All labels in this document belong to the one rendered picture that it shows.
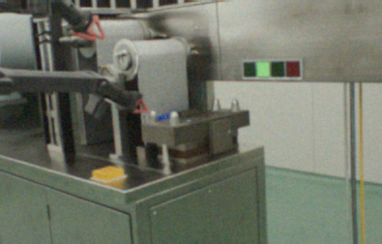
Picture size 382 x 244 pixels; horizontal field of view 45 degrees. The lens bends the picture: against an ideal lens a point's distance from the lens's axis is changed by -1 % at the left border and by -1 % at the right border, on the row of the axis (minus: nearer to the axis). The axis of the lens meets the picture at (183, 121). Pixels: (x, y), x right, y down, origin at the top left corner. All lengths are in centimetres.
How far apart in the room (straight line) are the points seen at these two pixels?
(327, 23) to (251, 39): 29
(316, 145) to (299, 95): 48
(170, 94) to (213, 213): 47
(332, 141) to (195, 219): 285
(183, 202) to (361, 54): 70
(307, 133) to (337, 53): 288
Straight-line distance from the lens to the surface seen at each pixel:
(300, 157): 445
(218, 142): 161
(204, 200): 154
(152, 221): 139
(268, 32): 165
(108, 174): 141
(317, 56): 155
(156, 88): 168
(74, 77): 140
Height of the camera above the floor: 129
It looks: 9 degrees down
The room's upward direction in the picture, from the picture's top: 4 degrees counter-clockwise
